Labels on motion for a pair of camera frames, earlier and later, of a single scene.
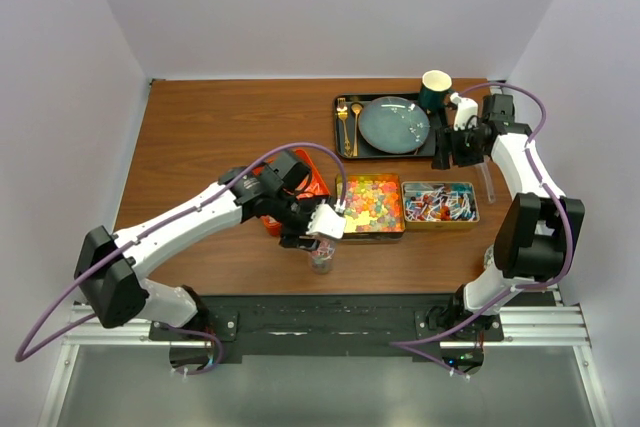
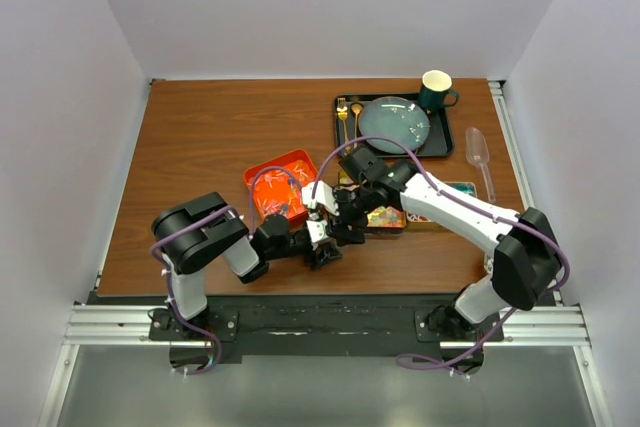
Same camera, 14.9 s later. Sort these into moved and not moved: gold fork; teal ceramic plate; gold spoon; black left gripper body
Moved: black left gripper body
Not moved: gold fork; gold spoon; teal ceramic plate
